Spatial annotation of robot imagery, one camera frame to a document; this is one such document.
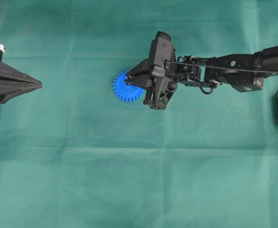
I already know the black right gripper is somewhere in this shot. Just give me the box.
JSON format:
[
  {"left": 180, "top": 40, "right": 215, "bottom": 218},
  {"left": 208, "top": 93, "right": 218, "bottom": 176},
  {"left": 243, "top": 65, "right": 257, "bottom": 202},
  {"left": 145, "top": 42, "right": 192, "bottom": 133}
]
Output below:
[{"left": 125, "top": 31, "right": 177, "bottom": 110}]

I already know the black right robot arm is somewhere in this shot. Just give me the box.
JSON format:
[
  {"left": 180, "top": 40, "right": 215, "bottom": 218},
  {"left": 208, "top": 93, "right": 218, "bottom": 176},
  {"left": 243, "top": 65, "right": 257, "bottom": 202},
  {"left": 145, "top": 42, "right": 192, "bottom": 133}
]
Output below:
[{"left": 125, "top": 31, "right": 278, "bottom": 110}]

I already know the blue plastic gear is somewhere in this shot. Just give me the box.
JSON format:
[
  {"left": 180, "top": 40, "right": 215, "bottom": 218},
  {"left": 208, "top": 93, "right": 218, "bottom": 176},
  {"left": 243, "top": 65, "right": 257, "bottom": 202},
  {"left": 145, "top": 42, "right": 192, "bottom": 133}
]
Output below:
[{"left": 113, "top": 71, "right": 144, "bottom": 103}]

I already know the green table cloth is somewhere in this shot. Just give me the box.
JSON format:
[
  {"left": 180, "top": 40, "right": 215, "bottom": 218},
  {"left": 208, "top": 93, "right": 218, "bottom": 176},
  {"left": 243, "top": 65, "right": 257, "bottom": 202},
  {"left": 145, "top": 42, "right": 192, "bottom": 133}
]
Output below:
[{"left": 0, "top": 0, "right": 278, "bottom": 228}]

